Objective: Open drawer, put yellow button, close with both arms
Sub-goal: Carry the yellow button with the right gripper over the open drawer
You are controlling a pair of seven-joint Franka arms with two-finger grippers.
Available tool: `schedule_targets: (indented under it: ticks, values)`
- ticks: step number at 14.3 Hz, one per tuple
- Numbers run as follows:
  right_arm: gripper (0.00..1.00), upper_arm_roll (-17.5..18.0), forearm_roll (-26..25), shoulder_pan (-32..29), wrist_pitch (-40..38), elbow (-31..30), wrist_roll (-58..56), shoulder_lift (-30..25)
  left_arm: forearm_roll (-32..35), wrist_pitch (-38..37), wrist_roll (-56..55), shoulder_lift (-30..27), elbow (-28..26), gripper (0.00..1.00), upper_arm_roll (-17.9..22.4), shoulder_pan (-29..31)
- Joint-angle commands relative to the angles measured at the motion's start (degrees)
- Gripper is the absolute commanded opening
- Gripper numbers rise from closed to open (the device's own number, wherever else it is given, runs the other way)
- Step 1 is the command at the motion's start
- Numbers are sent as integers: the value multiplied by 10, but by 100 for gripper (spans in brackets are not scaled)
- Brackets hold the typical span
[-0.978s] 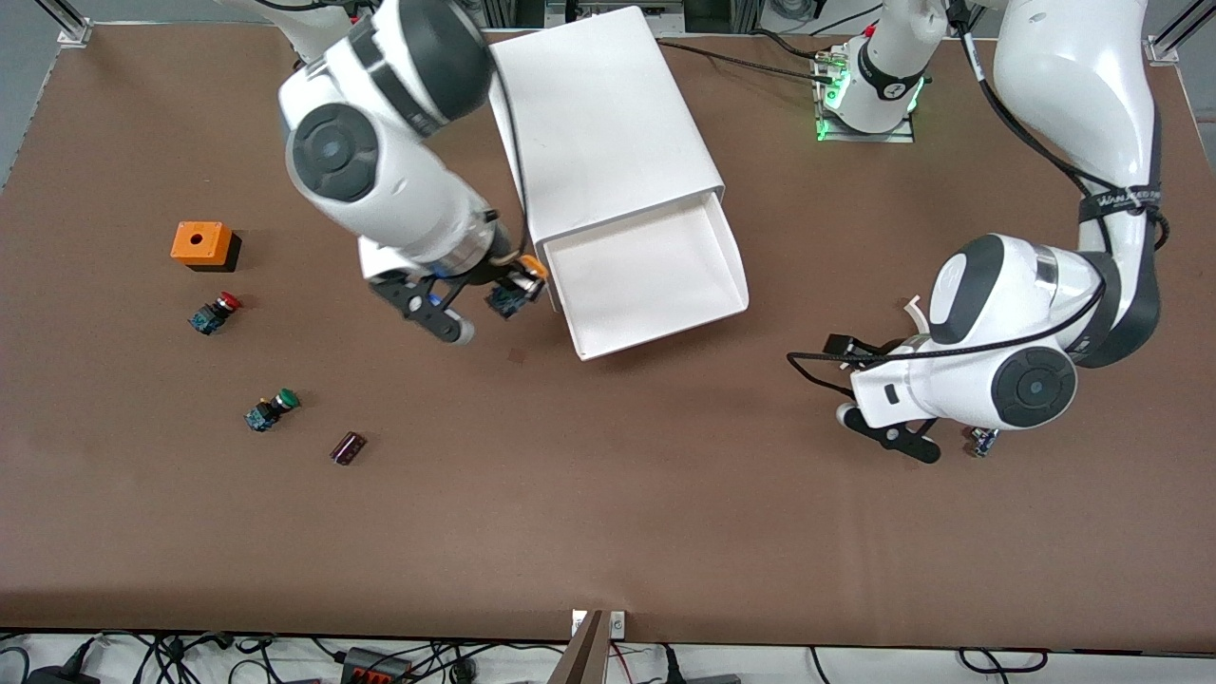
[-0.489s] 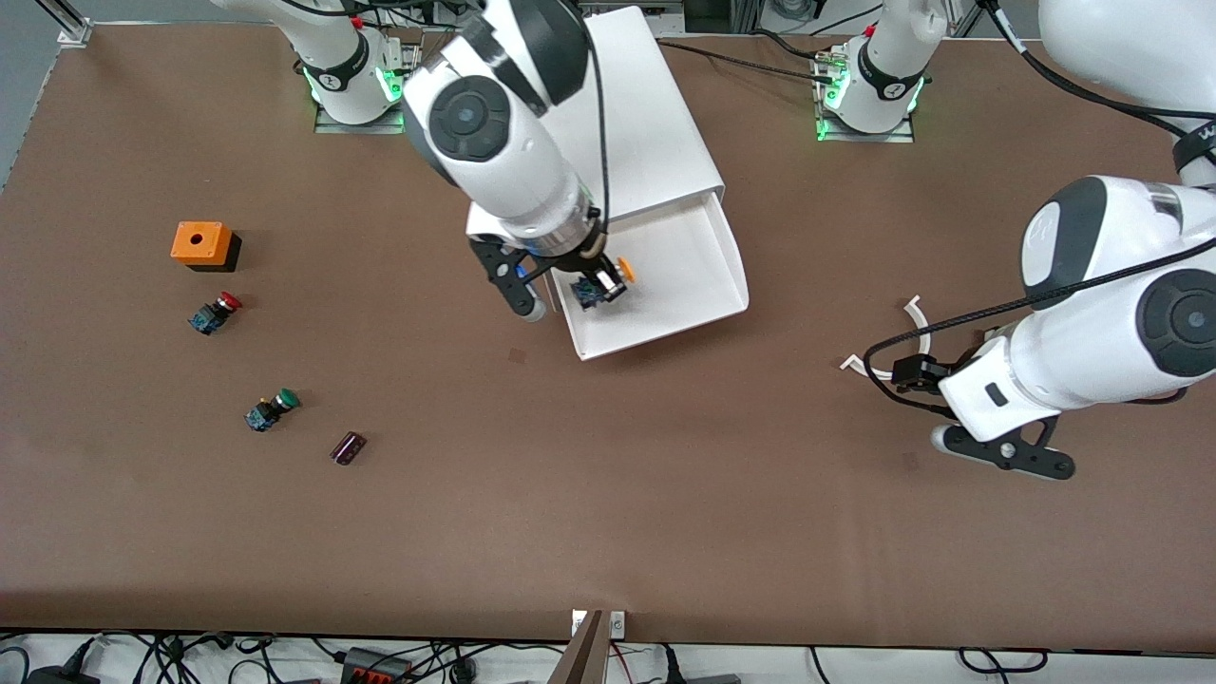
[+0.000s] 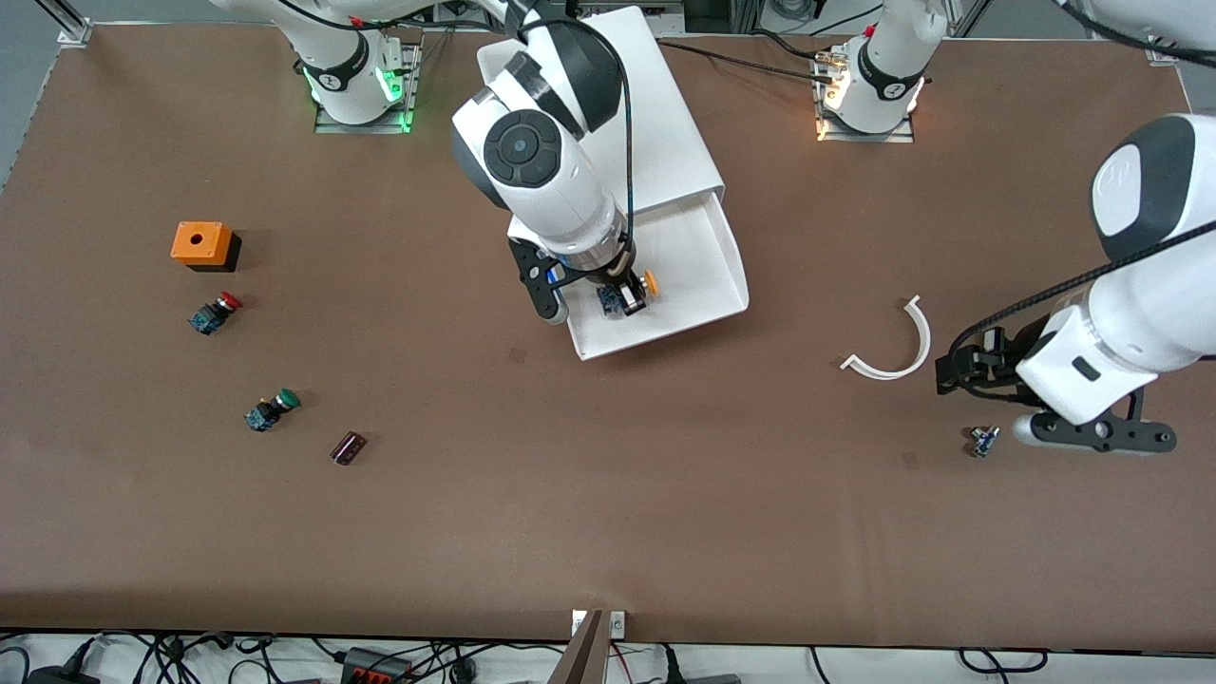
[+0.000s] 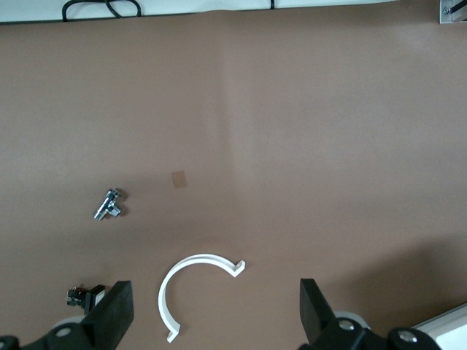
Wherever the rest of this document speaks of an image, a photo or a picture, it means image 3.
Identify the yellow push button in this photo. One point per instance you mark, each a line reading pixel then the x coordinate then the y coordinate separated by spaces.
pixel 651 283

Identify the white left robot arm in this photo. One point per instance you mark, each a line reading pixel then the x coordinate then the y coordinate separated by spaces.
pixel 1154 237

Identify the green push button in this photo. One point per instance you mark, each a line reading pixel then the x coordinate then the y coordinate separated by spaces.
pixel 271 410

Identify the red push button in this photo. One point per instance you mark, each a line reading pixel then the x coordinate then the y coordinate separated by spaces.
pixel 214 313

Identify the white curved plastic strip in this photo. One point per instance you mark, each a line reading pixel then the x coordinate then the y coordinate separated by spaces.
pixel 925 340

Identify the small blue electronic component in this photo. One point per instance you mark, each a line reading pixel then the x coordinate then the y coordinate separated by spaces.
pixel 984 441

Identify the dark brown capacitor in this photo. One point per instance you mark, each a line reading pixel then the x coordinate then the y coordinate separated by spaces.
pixel 348 448

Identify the black power strip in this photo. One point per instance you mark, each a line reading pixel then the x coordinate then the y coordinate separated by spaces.
pixel 375 668

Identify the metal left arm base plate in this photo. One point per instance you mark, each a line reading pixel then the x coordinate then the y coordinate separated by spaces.
pixel 898 136

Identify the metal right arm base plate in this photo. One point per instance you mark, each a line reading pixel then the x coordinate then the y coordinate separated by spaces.
pixel 332 126

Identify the white mounting bracket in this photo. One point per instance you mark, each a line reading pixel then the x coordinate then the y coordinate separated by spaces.
pixel 618 624

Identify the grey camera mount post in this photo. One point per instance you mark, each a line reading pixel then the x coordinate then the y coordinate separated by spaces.
pixel 581 660

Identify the orange button enclosure box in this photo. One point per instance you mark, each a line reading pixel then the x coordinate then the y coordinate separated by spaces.
pixel 199 242

